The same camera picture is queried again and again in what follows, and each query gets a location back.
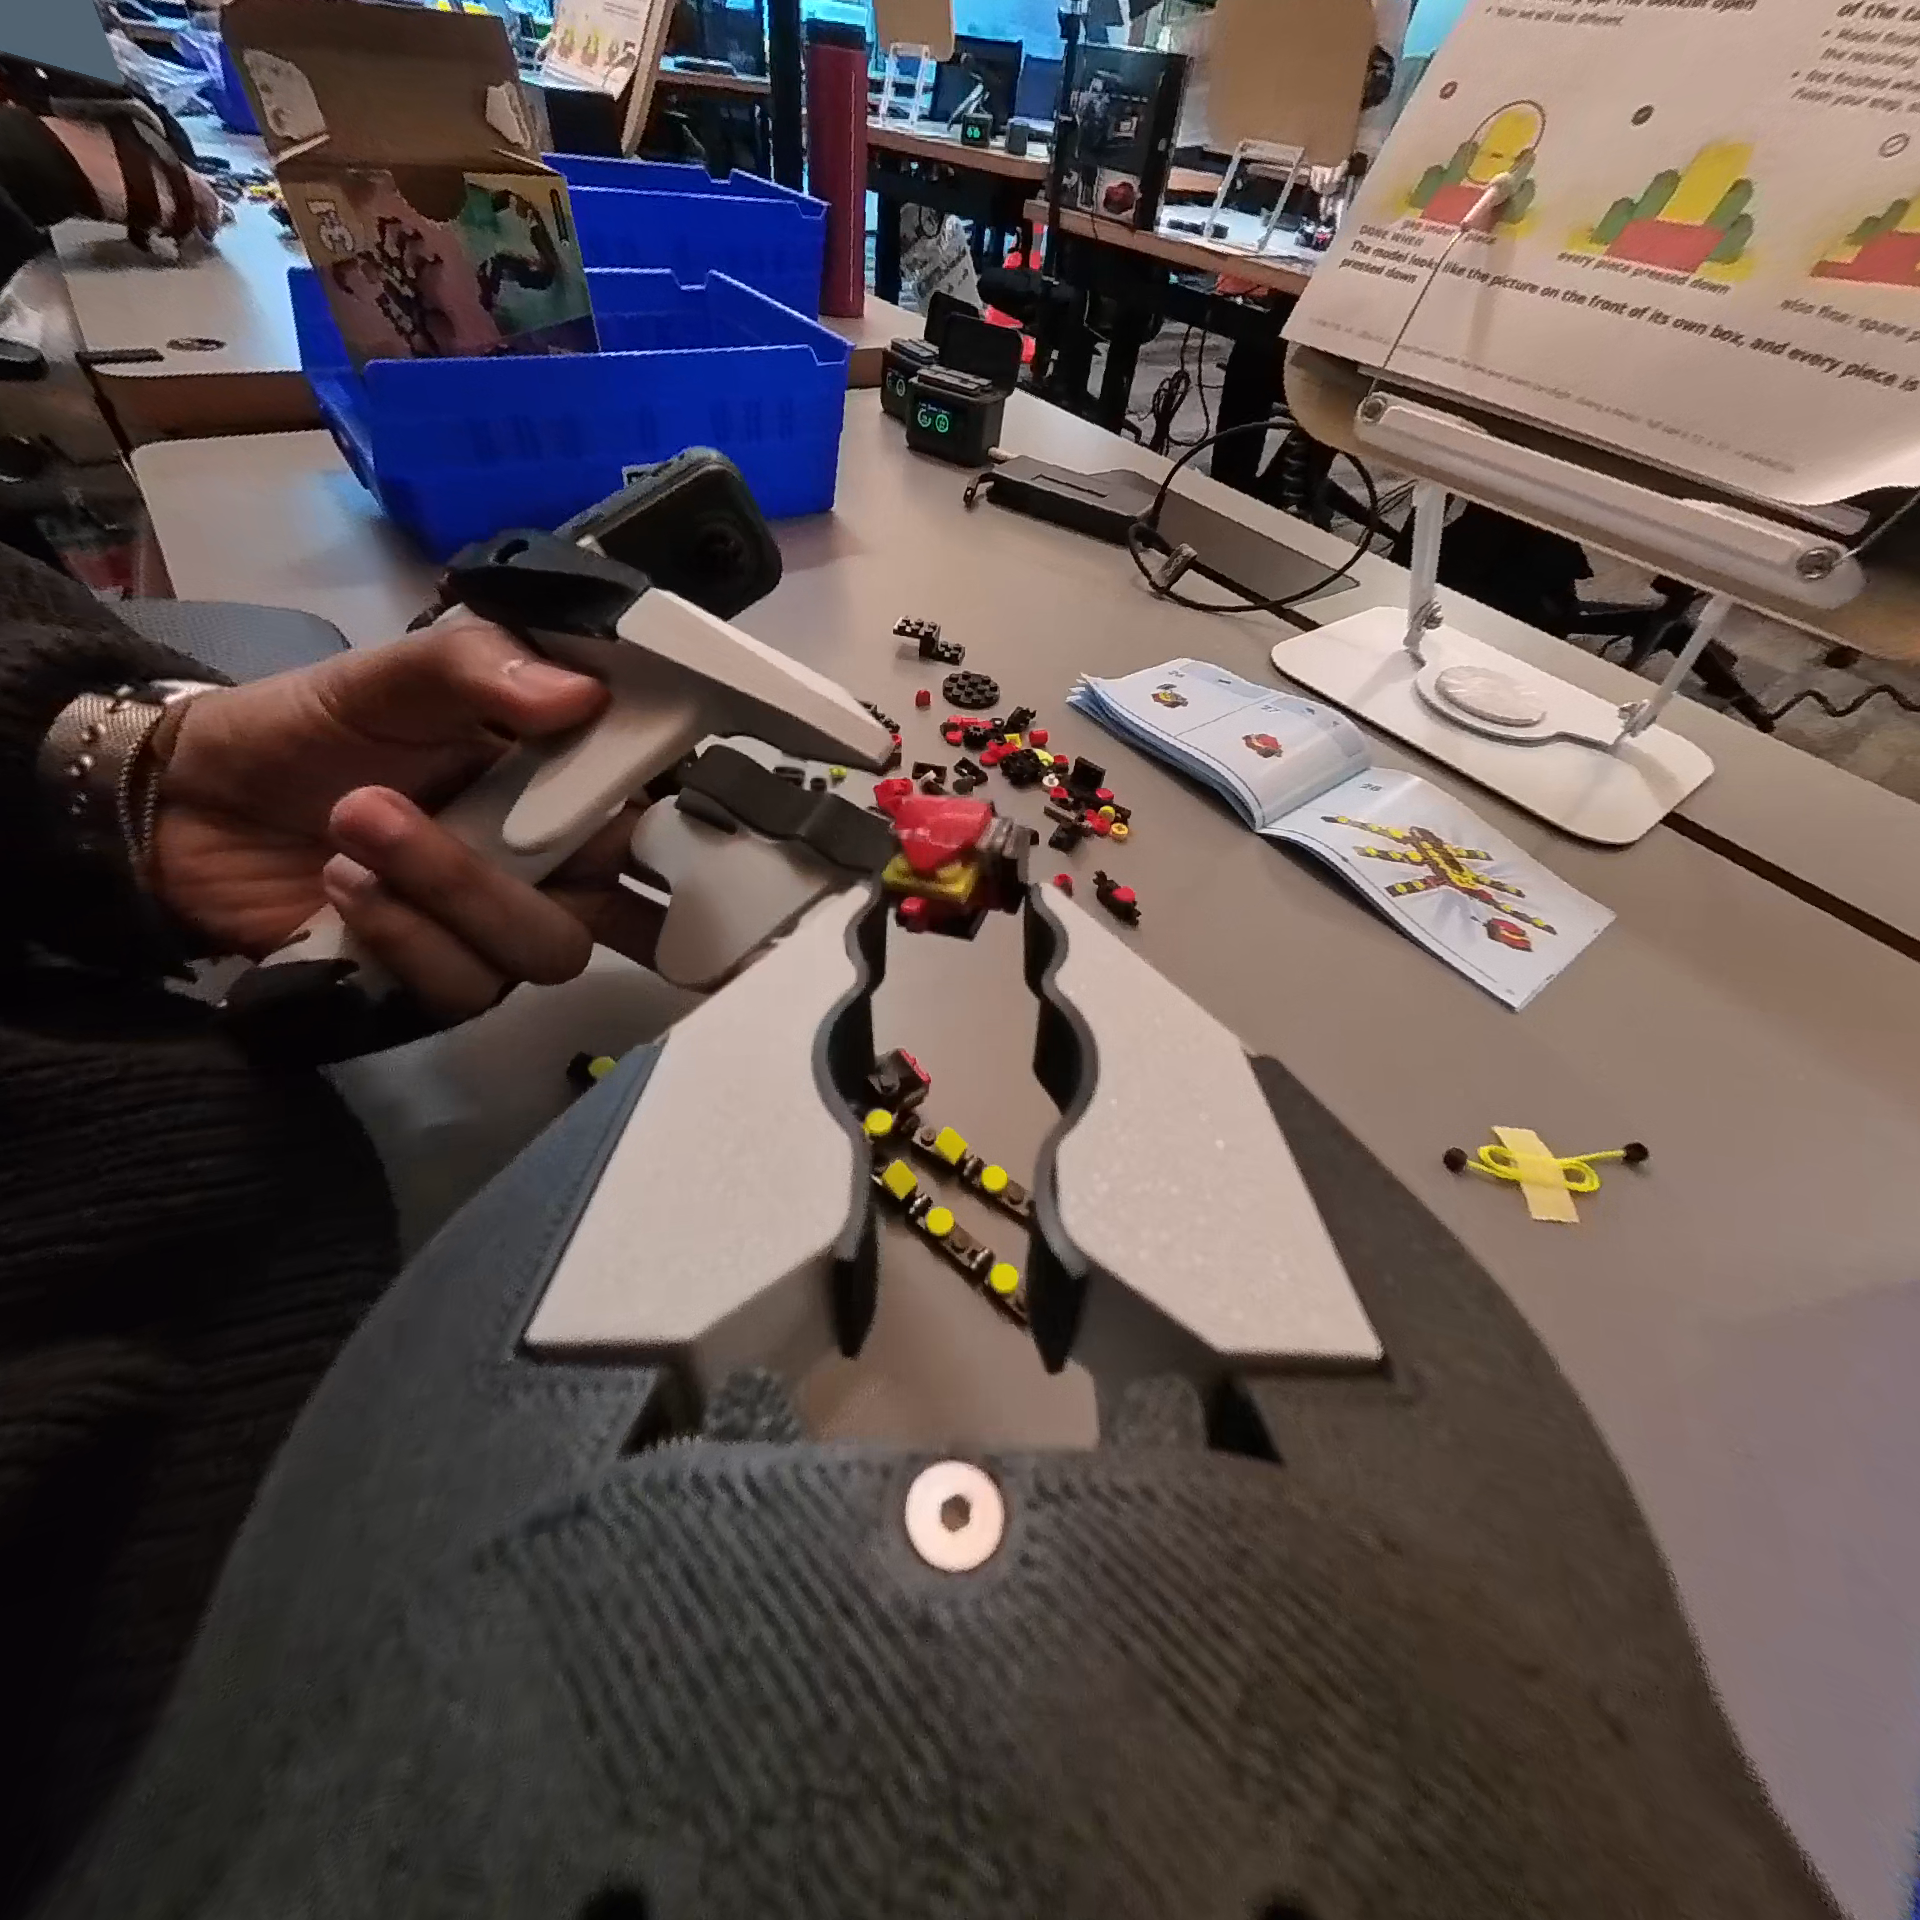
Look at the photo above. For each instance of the black product box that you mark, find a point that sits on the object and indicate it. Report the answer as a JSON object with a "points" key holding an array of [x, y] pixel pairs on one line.
{"points": [[1119, 120]]}

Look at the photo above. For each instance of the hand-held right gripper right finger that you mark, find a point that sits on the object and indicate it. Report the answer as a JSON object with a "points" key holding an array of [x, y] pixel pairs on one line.
{"points": [[1185, 1202]]}

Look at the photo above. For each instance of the person's left hand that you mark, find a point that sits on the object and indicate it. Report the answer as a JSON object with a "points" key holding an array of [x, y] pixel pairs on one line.
{"points": [[300, 751]]}

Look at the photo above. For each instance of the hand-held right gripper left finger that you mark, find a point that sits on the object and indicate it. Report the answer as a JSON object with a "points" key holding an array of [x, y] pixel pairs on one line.
{"points": [[705, 1202]]}

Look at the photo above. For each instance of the printed instruction sheet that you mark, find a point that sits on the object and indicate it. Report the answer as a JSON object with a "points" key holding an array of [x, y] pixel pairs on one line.
{"points": [[1651, 120], [600, 37]]}

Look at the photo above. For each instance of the black yellow-studded lego leg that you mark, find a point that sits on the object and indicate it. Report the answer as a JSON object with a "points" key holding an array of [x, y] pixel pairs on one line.
{"points": [[950, 1149], [596, 1068], [943, 1223]]}

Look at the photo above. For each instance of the black flat device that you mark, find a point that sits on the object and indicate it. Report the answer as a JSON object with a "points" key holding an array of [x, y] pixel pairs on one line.
{"points": [[1080, 494]]}

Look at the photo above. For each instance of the grey office chair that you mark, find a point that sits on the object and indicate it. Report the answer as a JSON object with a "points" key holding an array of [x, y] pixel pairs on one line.
{"points": [[255, 639]]}

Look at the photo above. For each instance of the black charging case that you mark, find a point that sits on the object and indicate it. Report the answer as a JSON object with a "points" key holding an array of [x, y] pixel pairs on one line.
{"points": [[955, 429], [902, 383]]}

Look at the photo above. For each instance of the red yellow black lego model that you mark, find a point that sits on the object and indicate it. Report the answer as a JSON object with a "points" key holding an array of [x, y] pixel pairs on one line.
{"points": [[937, 832]]}

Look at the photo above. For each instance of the white document stand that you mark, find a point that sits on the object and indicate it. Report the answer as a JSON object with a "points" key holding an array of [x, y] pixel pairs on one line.
{"points": [[1516, 765]]}

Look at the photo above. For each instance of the pile of loose lego pieces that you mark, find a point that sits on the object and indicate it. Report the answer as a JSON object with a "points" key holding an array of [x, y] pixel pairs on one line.
{"points": [[973, 691]]}

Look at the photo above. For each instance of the person's left forearm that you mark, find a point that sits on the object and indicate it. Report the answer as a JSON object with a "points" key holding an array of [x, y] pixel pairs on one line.
{"points": [[44, 645]]}

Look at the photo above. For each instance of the cardboard lego box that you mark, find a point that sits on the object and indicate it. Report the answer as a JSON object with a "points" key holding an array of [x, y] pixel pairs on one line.
{"points": [[436, 255]]}

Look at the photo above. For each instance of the lego instruction booklet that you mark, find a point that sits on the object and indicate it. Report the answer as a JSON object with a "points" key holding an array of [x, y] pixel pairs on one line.
{"points": [[1276, 751]]}

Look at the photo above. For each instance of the beige cardboard panel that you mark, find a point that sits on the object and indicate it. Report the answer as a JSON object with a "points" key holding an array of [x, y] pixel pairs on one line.
{"points": [[1291, 60]]}

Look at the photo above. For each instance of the blue plastic bin with tag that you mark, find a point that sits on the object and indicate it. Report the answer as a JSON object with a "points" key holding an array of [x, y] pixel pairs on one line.
{"points": [[600, 435]]}

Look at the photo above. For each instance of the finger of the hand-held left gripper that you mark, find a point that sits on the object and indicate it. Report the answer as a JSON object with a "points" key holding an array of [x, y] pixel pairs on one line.
{"points": [[734, 901], [751, 676]]}

